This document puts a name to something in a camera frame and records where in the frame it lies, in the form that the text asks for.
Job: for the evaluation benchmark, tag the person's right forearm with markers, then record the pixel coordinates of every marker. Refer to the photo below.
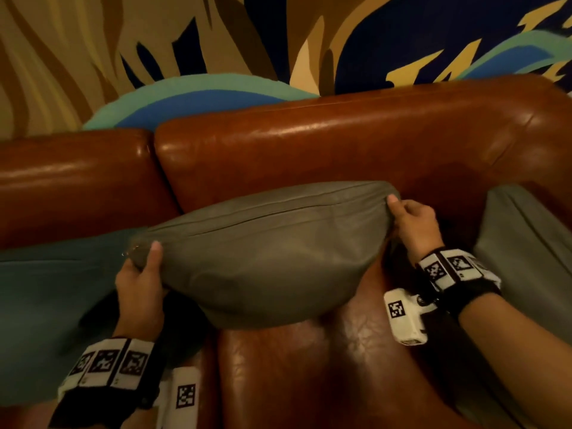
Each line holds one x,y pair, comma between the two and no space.
523,352

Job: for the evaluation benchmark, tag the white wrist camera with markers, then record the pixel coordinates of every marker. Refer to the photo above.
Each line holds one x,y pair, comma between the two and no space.
183,397
404,319

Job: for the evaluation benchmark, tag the person's left hand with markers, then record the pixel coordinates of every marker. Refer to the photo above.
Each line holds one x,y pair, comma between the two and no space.
140,299

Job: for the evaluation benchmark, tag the grey cushion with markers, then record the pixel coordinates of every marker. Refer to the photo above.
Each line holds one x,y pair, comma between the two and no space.
277,254
527,254

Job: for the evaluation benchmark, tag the person's right hand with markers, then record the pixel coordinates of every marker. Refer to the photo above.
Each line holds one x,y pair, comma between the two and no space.
418,227

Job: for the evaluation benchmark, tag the black marker wristband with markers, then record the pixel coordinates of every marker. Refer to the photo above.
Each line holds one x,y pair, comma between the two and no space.
107,379
460,272

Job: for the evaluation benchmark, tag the teal cushion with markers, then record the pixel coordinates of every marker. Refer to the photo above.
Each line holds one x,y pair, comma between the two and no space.
49,299

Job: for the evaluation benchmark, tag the brown leather sofa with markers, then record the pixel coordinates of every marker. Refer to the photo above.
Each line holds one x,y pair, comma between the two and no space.
313,142

